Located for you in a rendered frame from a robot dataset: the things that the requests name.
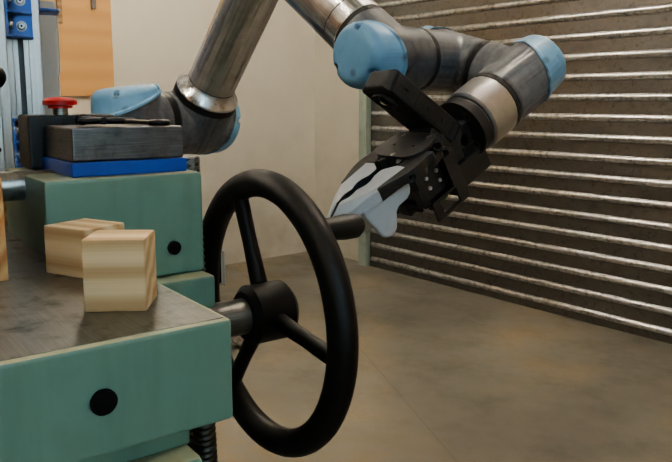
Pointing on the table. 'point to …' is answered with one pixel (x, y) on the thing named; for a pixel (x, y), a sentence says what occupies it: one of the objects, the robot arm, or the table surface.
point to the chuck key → (96, 120)
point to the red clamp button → (59, 102)
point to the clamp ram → (13, 181)
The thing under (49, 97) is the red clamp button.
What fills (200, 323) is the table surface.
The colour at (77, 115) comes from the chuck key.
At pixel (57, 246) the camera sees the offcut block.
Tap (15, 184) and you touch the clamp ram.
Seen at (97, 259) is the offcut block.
